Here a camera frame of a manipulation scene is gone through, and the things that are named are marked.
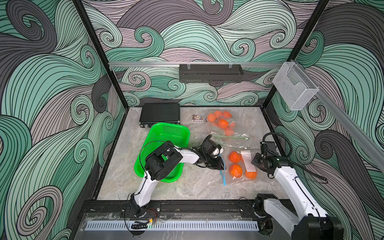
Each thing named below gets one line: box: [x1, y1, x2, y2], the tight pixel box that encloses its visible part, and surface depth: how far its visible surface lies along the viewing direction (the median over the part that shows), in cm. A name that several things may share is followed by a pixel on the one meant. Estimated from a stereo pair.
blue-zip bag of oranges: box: [219, 147, 258, 186], surface depth 84 cm
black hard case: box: [139, 103, 181, 129], surface depth 113 cm
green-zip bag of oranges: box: [206, 109, 251, 149], surface depth 100 cm
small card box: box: [191, 114, 204, 122], surface depth 113 cm
